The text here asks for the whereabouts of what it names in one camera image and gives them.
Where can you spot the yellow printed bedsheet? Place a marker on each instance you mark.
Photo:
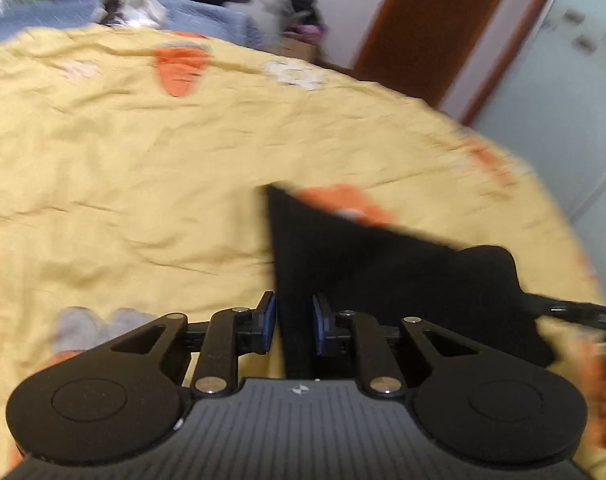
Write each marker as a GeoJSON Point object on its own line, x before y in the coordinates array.
{"type": "Point", "coordinates": [133, 170]}

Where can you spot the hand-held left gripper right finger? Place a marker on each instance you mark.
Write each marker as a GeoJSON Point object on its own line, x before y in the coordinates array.
{"type": "Point", "coordinates": [319, 326]}

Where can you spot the brown wooden door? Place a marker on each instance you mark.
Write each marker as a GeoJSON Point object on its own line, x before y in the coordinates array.
{"type": "Point", "coordinates": [423, 30]}

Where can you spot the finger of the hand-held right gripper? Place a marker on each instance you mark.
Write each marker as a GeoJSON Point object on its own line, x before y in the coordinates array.
{"type": "Point", "coordinates": [583, 312]}

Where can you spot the grey plastic bag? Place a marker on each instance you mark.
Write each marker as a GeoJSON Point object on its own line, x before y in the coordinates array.
{"type": "Point", "coordinates": [263, 5]}

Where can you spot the pale wardrobe sliding door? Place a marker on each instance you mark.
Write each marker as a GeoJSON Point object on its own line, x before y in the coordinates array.
{"type": "Point", "coordinates": [558, 90]}

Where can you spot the purple bag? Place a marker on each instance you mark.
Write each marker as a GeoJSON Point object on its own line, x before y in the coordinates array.
{"type": "Point", "coordinates": [310, 34]}

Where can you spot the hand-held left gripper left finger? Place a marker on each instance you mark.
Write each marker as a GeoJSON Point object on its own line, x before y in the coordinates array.
{"type": "Point", "coordinates": [268, 321]}

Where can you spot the white crumpled cloth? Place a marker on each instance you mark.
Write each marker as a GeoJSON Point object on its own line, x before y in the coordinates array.
{"type": "Point", "coordinates": [133, 7]}

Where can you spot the black pants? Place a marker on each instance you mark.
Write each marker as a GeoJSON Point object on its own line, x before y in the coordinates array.
{"type": "Point", "coordinates": [363, 265]}

